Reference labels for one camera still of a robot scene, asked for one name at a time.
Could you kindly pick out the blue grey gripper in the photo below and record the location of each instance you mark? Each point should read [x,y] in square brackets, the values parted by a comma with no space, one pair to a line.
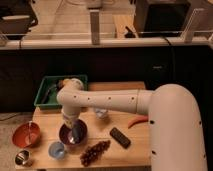
[75,134]

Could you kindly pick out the purple bowl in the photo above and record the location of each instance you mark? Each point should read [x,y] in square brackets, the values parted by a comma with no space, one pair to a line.
[64,132]

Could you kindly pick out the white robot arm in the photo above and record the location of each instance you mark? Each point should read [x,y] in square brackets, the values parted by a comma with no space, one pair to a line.
[176,132]

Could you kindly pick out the metal spoon in bowl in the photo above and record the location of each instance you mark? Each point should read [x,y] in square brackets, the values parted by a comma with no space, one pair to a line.
[29,131]

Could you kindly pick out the orange red bowl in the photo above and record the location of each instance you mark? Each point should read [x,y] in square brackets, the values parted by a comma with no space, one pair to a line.
[20,136]

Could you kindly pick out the bunch of dark grapes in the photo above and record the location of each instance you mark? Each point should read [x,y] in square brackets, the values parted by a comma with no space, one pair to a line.
[92,153]

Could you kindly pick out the light blue cup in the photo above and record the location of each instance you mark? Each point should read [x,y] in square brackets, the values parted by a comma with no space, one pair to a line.
[56,150]

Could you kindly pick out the black remote control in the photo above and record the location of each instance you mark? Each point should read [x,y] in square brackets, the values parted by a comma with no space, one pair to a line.
[120,137]

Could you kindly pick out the green plastic tray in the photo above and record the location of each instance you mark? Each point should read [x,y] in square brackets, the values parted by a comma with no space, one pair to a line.
[46,82]

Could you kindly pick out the dark utensil in tray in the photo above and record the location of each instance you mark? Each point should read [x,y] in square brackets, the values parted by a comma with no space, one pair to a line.
[54,87]

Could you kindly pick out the orange round fruit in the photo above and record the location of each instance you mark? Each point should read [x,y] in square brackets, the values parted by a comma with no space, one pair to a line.
[65,81]

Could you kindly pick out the small steel cup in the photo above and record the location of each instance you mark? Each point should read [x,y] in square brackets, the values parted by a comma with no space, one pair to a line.
[23,158]

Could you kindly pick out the orange red chili pepper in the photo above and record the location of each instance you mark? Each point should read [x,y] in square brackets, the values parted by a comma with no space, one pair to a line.
[137,120]

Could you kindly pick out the black office chair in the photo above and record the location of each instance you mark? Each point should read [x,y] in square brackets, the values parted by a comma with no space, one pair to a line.
[17,16]

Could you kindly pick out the black box on floor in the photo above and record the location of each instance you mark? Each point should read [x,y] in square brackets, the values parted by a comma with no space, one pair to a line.
[160,15]

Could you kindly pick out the grey metal post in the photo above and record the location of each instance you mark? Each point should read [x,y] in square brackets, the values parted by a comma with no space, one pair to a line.
[95,26]

